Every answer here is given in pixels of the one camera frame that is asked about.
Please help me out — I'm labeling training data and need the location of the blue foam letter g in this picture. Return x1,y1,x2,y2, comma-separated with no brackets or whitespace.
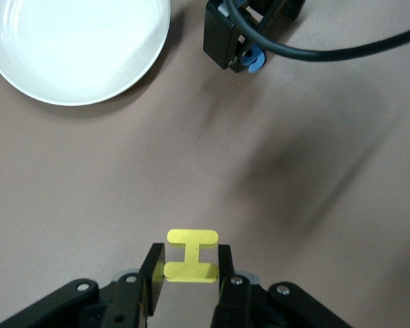
241,43,267,74

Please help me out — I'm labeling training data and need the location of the yellow foam letter H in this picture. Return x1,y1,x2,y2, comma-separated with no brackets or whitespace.
163,228,221,284

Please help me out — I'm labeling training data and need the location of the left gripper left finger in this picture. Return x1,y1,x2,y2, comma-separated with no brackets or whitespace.
102,242,167,328

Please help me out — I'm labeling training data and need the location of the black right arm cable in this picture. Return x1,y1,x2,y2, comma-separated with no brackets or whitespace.
221,0,410,63

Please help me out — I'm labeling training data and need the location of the beige plate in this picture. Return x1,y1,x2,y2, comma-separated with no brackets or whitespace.
0,0,172,107

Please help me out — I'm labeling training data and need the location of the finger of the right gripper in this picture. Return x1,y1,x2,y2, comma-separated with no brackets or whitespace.
203,0,252,74
245,0,308,37

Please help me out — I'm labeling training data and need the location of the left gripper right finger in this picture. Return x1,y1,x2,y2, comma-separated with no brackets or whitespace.
210,244,262,328

